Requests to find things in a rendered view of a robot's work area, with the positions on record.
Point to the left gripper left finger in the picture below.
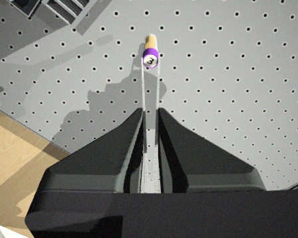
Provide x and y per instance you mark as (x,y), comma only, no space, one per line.
(104,164)

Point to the grey slotted rack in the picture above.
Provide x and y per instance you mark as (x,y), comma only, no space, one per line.
(73,11)

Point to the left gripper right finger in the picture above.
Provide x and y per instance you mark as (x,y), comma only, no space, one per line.
(197,165)

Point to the grey perforated base plate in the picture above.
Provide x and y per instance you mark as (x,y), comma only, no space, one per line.
(228,72)

